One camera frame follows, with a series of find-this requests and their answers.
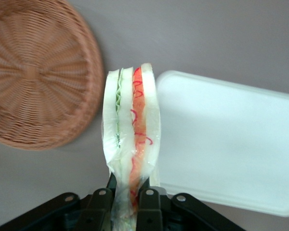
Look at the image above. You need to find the triangle sandwich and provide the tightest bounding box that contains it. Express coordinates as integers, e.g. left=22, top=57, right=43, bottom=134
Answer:
left=101, top=62, right=162, bottom=231

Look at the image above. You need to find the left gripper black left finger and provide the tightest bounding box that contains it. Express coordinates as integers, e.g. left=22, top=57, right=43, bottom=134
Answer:
left=74, top=174, right=118, bottom=231

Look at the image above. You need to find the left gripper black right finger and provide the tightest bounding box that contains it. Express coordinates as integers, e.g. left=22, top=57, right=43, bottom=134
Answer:
left=135, top=180, right=164, bottom=231

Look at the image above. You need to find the cream plastic tray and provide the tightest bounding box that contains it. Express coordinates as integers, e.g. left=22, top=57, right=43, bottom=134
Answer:
left=153, top=69, right=289, bottom=218

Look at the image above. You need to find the brown round wicker basket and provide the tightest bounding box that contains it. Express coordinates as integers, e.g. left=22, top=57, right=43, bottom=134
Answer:
left=0, top=0, right=105, bottom=151

